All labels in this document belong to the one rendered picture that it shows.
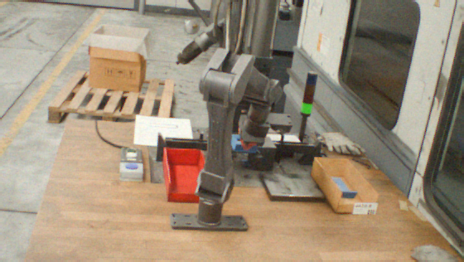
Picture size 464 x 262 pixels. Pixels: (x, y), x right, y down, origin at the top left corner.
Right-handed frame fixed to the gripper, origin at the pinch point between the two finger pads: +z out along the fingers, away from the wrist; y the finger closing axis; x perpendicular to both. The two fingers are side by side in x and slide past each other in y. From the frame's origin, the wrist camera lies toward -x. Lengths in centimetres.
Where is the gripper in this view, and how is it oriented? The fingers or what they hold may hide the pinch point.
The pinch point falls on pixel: (245, 147)
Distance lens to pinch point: 168.3
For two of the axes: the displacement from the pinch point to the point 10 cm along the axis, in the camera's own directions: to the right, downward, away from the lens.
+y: -0.8, -7.7, 6.3
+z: -2.1, 6.3, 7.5
